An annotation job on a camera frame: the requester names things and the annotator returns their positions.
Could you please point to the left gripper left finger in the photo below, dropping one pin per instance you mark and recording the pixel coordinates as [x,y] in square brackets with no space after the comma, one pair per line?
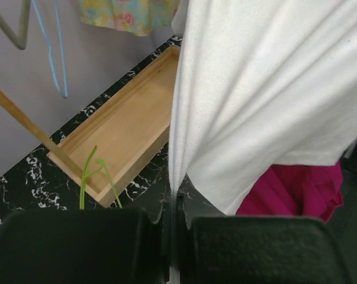
[86,246]

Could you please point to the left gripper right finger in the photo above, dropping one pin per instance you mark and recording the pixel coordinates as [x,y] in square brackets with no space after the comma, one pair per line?
[216,248]

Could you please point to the lime green hanger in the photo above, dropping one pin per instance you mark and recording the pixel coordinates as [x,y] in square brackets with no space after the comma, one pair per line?
[86,175]

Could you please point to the magenta dress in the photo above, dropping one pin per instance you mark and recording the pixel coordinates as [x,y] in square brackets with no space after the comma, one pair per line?
[311,191]

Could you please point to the white garment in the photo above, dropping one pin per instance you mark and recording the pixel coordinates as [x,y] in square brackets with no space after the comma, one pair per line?
[260,83]

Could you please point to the colourful floral shirt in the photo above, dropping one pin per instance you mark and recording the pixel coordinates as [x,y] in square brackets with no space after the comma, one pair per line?
[139,17]

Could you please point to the wooden clothes rack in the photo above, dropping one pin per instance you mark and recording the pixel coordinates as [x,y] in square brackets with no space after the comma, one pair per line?
[127,131]

